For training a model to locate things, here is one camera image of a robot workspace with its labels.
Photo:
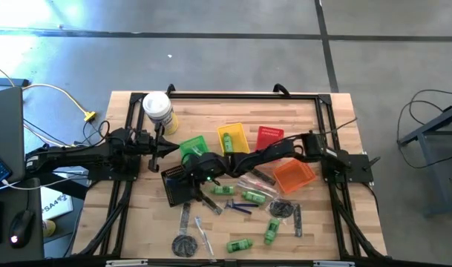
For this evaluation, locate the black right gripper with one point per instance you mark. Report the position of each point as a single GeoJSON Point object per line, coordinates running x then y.
{"type": "Point", "coordinates": [207, 165]}

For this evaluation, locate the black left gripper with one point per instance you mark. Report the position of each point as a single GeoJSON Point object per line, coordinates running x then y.
{"type": "Point", "coordinates": [147, 142]}

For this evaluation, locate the green travel bottle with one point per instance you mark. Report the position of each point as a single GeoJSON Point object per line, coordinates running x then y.
{"type": "Point", "coordinates": [239, 245]}
{"type": "Point", "coordinates": [272, 231]}
{"type": "Point", "coordinates": [222, 190]}
{"type": "Point", "coordinates": [228, 144]}
{"type": "Point", "coordinates": [254, 197]}

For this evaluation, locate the round black item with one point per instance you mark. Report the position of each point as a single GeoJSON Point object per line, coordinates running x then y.
{"type": "Point", "coordinates": [281, 208]}
{"type": "Point", "coordinates": [184, 245]}

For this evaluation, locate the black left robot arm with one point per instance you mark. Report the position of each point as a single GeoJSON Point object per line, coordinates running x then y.
{"type": "Point", "coordinates": [73, 157]}

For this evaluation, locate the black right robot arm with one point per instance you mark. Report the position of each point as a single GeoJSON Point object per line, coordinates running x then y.
{"type": "Point", "coordinates": [270, 152]}

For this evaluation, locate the green plastic basket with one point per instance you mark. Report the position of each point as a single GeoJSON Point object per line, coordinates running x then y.
{"type": "Point", "coordinates": [190, 146]}

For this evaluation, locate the black plastic basket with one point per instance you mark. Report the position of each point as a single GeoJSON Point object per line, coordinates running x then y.
{"type": "Point", "coordinates": [173, 196]}

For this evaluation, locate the yellow Lysol wipes canister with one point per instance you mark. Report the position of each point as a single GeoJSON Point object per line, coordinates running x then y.
{"type": "Point", "coordinates": [157, 105]}

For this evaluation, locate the yellow plastic basket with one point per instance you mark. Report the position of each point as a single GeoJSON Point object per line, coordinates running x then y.
{"type": "Point", "coordinates": [240, 137]}

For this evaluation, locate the red plastic basket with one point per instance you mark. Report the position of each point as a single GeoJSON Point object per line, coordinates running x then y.
{"type": "Point", "coordinates": [270, 135]}

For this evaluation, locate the white power adapter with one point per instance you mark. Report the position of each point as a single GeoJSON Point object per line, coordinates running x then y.
{"type": "Point", "coordinates": [73, 174]}

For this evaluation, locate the orange plastic basket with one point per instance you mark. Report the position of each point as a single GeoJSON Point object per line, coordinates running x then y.
{"type": "Point", "coordinates": [294, 177]}

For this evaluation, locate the small yellow object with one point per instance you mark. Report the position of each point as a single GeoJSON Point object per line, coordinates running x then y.
{"type": "Point", "coordinates": [49, 228]}

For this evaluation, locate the black side desk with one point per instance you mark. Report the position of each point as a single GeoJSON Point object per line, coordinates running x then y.
{"type": "Point", "coordinates": [29, 193]}

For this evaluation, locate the grey laptop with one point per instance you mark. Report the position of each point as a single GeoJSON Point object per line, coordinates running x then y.
{"type": "Point", "coordinates": [4, 130]}

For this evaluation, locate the black computer mouse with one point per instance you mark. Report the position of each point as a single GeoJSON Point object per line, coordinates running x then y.
{"type": "Point", "coordinates": [21, 228]}

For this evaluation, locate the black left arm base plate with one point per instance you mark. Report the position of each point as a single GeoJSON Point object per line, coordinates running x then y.
{"type": "Point", "coordinates": [99, 173]}

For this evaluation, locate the silver edge bracket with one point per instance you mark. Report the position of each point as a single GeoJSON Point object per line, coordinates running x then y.
{"type": "Point", "coordinates": [126, 263]}
{"type": "Point", "coordinates": [333, 264]}

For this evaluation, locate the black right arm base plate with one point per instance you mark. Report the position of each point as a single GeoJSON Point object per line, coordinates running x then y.
{"type": "Point", "coordinates": [359, 168]}

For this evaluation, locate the blue-grey table frame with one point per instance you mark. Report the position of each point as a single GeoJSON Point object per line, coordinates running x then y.
{"type": "Point", "coordinates": [429, 126]}

